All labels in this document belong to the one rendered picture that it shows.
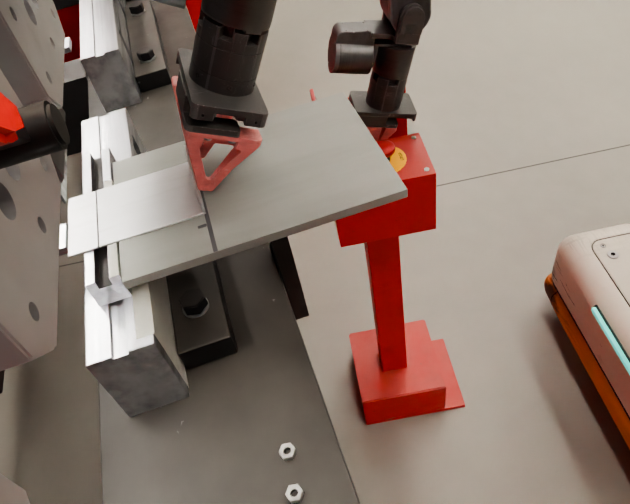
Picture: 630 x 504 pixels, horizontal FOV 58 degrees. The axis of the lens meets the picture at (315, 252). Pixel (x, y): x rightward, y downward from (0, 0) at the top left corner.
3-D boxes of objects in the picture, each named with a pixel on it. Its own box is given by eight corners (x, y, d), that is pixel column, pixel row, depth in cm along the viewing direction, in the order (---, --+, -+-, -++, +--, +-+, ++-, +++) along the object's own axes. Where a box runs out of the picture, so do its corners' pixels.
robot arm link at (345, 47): (429, 7, 77) (411, -16, 83) (347, 2, 75) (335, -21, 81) (409, 88, 85) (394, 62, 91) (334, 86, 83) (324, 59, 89)
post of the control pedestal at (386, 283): (407, 367, 138) (397, 206, 98) (383, 372, 138) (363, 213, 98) (402, 346, 142) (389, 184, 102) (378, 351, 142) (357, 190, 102)
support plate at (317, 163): (408, 197, 51) (407, 189, 51) (126, 289, 49) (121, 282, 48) (344, 98, 64) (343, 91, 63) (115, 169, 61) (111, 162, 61)
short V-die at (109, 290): (132, 295, 51) (118, 274, 49) (99, 306, 51) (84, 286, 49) (120, 168, 65) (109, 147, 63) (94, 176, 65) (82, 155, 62)
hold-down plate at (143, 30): (172, 84, 95) (166, 67, 93) (141, 93, 95) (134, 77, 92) (155, 13, 115) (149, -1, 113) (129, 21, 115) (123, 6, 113)
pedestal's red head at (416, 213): (436, 229, 93) (436, 140, 80) (340, 247, 94) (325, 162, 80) (408, 155, 107) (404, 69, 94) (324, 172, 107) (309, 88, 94)
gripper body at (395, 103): (347, 100, 95) (355, 58, 89) (405, 102, 96) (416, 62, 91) (354, 122, 90) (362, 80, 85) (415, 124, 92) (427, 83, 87)
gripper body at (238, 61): (188, 124, 46) (205, 35, 41) (174, 66, 53) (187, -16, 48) (264, 134, 48) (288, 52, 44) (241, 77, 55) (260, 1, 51)
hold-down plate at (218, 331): (239, 353, 57) (231, 336, 55) (187, 371, 56) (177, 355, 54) (195, 177, 77) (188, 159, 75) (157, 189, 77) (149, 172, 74)
